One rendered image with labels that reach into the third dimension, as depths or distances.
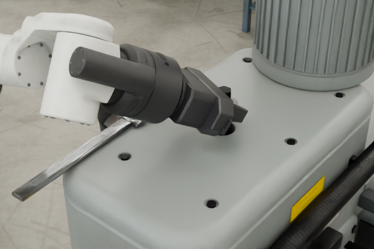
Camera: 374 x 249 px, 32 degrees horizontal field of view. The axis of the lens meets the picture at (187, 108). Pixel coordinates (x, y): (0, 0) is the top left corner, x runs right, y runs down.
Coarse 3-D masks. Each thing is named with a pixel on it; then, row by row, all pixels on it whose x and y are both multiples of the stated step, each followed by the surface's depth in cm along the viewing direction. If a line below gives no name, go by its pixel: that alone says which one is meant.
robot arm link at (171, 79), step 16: (160, 64) 78; (176, 64) 80; (160, 80) 77; (176, 80) 79; (192, 80) 84; (208, 80) 87; (160, 96) 78; (176, 96) 79; (192, 96) 80; (208, 96) 82; (224, 96) 84; (144, 112) 78; (160, 112) 79; (176, 112) 82; (192, 112) 81; (208, 112) 83; (224, 112) 82; (208, 128) 83; (224, 128) 83
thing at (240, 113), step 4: (236, 104) 89; (236, 108) 88; (240, 108) 89; (244, 108) 90; (236, 112) 89; (240, 112) 89; (244, 112) 89; (236, 116) 89; (240, 116) 89; (244, 116) 90; (232, 120) 89; (236, 120) 89; (240, 120) 90
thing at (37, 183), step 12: (120, 120) 92; (132, 120) 92; (108, 132) 89; (120, 132) 90; (84, 144) 87; (96, 144) 87; (72, 156) 85; (84, 156) 85; (48, 168) 83; (60, 168) 83; (36, 180) 81; (48, 180) 81; (12, 192) 79; (24, 192) 79; (36, 192) 80
